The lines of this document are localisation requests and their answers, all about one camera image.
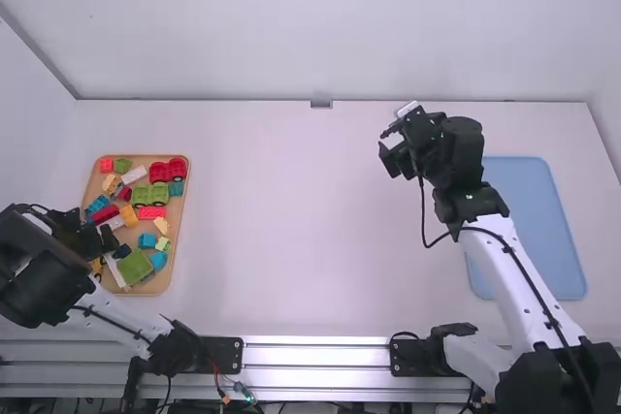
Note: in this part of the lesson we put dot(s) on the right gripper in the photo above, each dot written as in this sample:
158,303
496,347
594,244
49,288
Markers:
422,142

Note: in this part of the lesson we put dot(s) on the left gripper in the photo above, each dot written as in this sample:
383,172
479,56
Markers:
80,239

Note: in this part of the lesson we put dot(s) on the yellow toy car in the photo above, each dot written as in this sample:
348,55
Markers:
98,267

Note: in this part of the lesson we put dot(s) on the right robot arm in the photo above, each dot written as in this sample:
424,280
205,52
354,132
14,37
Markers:
500,249

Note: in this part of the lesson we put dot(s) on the white toy brick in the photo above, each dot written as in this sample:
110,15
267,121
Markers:
134,175
115,225

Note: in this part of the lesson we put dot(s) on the teal toy brick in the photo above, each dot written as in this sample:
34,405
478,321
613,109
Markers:
98,203
176,189

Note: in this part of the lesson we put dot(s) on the dark blue toy brick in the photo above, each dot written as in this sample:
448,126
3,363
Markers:
122,251

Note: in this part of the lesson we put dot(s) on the white toy plate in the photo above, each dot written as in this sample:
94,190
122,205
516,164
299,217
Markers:
112,276

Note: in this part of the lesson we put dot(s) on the large green toy brick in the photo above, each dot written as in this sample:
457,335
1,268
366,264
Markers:
134,266

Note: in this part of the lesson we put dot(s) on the dark red toy brick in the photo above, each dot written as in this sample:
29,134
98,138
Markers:
125,193

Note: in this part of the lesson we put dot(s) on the green toy car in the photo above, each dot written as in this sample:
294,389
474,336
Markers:
148,195

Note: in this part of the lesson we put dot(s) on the pale yellow toy brick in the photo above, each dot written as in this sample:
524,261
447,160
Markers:
161,225

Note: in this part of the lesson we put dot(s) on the tan tray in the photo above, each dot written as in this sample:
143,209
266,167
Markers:
172,249

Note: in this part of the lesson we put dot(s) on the red toy car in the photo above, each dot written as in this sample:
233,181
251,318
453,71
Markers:
165,171

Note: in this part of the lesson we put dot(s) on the blue mat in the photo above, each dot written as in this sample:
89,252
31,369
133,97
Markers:
543,220

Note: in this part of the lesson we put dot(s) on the silver rails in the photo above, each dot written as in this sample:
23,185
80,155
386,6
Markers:
315,360

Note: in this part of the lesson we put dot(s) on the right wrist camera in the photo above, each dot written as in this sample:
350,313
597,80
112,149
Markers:
407,108

